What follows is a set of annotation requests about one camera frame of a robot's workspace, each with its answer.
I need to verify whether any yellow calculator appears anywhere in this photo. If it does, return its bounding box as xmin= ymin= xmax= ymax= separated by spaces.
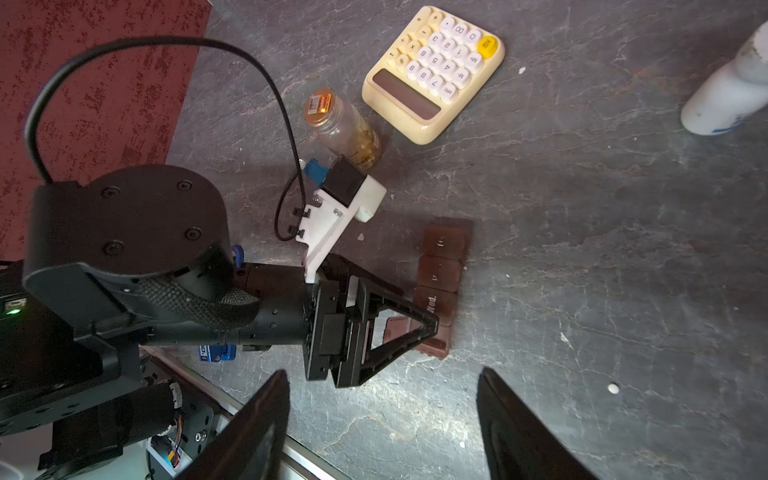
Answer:
xmin=362 ymin=5 xmax=505 ymax=145

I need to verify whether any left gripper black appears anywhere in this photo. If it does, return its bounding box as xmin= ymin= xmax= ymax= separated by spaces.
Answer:
xmin=303 ymin=253 xmax=439 ymax=387

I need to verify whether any brown weekly pill organizer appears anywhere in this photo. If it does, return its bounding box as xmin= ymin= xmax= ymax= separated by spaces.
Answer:
xmin=412 ymin=224 xmax=469 ymax=360

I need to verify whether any white pill bottle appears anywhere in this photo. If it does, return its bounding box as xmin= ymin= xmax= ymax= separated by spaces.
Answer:
xmin=680 ymin=23 xmax=767 ymax=136

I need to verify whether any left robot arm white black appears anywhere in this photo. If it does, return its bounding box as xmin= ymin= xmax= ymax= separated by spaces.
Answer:
xmin=1 ymin=163 xmax=439 ymax=479

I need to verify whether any clear amber pill bottle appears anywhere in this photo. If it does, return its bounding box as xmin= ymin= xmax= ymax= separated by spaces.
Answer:
xmin=304 ymin=88 xmax=381 ymax=173

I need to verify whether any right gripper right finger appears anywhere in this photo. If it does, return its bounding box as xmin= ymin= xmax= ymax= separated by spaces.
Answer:
xmin=476 ymin=367 xmax=596 ymax=480

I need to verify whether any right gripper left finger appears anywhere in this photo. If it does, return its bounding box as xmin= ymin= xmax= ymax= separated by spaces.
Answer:
xmin=173 ymin=368 xmax=290 ymax=479

